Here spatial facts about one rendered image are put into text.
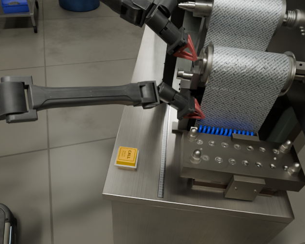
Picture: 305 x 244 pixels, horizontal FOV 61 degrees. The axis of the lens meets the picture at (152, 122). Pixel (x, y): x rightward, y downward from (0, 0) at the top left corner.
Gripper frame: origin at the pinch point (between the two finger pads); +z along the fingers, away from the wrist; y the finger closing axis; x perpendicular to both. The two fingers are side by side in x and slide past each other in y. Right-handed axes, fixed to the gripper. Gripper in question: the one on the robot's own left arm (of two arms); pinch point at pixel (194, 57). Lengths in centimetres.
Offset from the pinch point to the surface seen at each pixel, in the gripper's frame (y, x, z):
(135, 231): 31, -59, 30
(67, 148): -53, -146, 10
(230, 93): 7.7, 2.4, 15.0
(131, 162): 20.4, -37.4, 7.8
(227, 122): 6.9, -6.6, 25.0
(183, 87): 0.4, -10.8, 6.1
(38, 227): 11, -146, 15
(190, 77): -0.3, -6.2, 5.2
